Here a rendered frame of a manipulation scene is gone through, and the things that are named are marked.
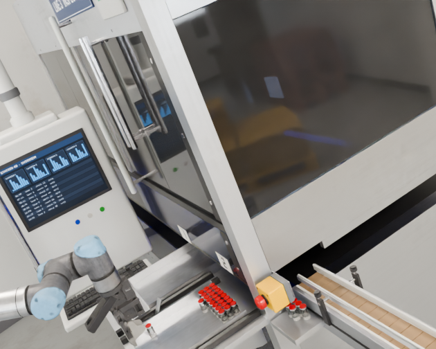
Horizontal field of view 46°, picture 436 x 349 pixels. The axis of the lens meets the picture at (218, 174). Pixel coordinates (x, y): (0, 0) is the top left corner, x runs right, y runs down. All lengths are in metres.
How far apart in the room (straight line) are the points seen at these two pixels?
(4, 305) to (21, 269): 3.02
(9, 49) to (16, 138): 2.06
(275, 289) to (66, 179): 1.17
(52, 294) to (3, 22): 3.19
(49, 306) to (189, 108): 0.60
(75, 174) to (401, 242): 1.36
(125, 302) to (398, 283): 0.96
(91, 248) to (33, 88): 2.99
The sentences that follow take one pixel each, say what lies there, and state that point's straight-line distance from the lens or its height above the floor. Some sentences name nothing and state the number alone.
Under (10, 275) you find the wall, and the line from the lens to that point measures 4.40.
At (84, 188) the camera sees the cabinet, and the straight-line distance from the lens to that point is 2.34.
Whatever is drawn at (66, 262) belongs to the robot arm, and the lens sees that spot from 1.46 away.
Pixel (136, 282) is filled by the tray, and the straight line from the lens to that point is 2.14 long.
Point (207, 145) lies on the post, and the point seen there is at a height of 1.47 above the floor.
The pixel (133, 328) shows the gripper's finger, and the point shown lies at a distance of 1.56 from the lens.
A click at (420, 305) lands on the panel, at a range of 2.06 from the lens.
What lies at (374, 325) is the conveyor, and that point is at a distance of 1.39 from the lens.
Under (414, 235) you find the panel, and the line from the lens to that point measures 1.93.
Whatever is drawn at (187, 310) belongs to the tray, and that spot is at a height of 0.88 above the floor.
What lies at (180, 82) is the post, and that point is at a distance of 1.33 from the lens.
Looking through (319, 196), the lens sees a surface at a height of 1.16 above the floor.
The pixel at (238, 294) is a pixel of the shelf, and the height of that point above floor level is 0.88.
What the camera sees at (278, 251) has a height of 1.07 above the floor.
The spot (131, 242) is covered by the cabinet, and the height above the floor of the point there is 0.89.
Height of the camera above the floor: 1.87
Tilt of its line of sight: 20 degrees down
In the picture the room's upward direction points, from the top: 22 degrees counter-clockwise
